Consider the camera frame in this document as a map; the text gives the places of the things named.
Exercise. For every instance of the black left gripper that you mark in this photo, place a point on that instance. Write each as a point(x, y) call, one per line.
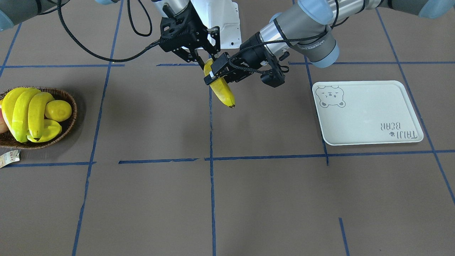
point(253, 50)

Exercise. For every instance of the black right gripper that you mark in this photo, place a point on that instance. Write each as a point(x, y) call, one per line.
point(191, 52)

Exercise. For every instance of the yellow banana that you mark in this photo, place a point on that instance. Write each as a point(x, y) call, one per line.
point(9, 103)
point(220, 87)
point(19, 122)
point(36, 111)

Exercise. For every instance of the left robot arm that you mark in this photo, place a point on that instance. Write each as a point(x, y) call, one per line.
point(306, 27)

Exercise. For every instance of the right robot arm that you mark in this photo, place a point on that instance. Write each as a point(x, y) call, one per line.
point(14, 12)

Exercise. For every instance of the wicker fruit basket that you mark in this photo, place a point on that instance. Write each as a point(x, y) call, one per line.
point(7, 139)

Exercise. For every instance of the white bear tray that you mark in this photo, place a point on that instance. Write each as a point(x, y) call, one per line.
point(365, 112)

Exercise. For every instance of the yellow lemon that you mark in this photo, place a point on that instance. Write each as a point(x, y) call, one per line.
point(58, 110)

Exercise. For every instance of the yellow star fruit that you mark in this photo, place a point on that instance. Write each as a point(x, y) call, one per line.
point(51, 130)

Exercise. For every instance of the red pink apple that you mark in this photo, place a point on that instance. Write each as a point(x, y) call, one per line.
point(3, 126)

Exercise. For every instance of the paper price tag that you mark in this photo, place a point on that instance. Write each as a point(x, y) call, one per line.
point(9, 157)

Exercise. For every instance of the white camera pillar with base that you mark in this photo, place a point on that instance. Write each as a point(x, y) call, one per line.
point(225, 15)

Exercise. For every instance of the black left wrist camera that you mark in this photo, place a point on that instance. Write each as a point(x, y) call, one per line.
point(273, 77)

